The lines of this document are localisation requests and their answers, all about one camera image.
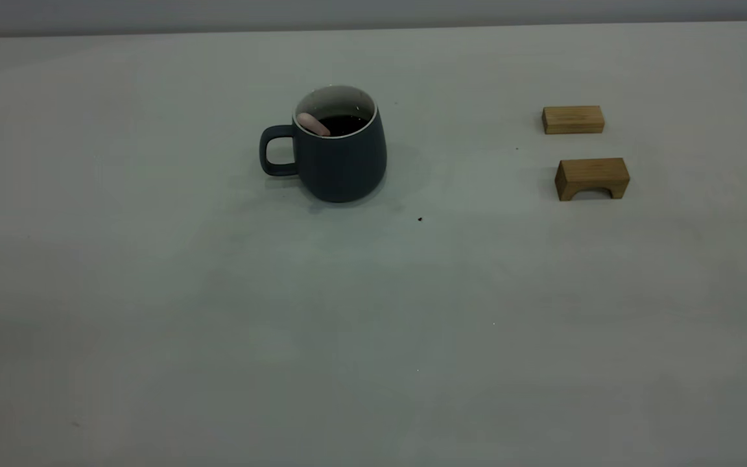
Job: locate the arched wooden block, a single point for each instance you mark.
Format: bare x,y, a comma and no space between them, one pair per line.
591,172

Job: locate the dark grey ceramic mug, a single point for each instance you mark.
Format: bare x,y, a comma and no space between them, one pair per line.
341,168

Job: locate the flat rectangular wooden block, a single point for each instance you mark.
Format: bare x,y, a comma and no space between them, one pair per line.
573,120

